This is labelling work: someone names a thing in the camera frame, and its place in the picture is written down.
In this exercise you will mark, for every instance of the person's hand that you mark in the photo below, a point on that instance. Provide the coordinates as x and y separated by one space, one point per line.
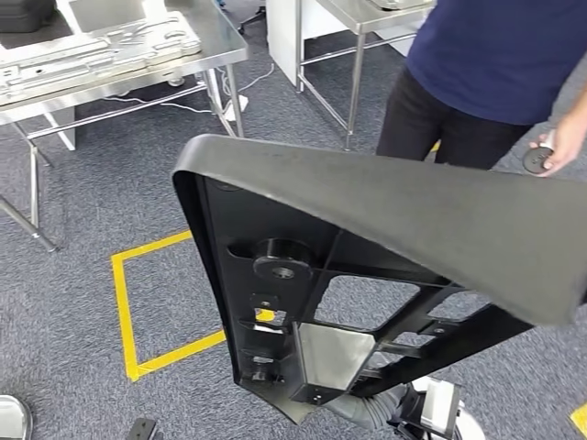
566 146

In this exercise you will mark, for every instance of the black round handheld device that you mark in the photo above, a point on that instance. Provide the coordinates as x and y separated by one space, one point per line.
534 161

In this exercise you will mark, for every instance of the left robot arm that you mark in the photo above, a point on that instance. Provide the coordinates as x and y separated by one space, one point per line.
13 422

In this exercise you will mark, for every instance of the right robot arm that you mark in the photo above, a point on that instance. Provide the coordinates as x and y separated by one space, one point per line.
366 410

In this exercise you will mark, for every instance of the person's forearm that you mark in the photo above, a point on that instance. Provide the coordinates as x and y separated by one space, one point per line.
578 121

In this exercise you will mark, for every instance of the stainless steel workbench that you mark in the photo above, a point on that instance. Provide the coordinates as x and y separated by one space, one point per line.
215 42

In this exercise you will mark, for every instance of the person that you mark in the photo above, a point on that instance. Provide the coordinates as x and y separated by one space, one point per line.
481 61

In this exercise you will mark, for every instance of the yellow floor tape piece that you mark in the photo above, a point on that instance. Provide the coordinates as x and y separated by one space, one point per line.
582 420

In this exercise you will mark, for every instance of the stainless steel table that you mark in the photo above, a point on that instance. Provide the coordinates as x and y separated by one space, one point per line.
366 18

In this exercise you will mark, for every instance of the white cabinet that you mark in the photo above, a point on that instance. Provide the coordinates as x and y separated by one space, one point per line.
282 36

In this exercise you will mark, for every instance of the black chair base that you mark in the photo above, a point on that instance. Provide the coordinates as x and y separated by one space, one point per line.
252 18

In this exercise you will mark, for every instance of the white power strip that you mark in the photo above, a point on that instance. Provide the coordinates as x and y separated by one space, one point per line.
237 106

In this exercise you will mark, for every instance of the yellow floor tape square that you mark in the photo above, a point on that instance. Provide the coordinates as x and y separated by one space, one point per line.
122 303

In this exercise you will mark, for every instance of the grey moulded fixture tray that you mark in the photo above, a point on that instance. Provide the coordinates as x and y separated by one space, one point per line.
91 54

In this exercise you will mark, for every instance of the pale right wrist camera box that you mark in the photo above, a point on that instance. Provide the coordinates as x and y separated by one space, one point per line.
440 404

